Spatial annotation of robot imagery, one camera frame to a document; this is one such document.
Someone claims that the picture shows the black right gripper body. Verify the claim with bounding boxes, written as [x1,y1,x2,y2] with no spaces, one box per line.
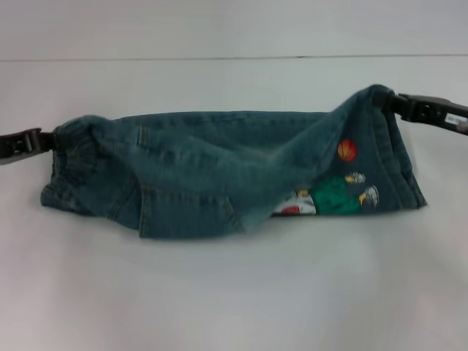
[442,102,468,138]

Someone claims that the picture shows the blue denim shorts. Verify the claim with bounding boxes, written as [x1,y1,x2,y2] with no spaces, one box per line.
[39,84,427,238]

